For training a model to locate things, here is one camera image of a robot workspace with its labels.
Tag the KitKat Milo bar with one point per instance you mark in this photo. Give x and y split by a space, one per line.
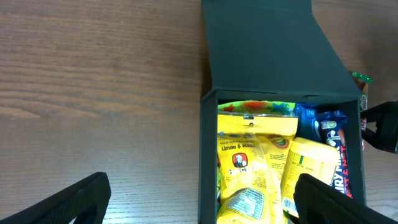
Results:
362 82

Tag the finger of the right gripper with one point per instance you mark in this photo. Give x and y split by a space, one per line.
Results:
384 138

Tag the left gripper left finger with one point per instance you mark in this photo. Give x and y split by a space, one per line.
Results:
83 202

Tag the dark green gift box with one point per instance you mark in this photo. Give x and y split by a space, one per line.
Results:
275 51

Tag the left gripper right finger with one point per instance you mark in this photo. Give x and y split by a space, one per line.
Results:
318 203

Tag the yellow candy canister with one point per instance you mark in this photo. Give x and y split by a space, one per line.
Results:
306 157

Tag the Dairy Milk chocolate bar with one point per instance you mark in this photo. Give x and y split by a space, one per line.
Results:
332 128

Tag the blue Oreo cookie pack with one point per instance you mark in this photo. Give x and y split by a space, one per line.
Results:
308 125

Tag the yellow candy bag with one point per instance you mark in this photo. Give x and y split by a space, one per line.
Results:
270 212

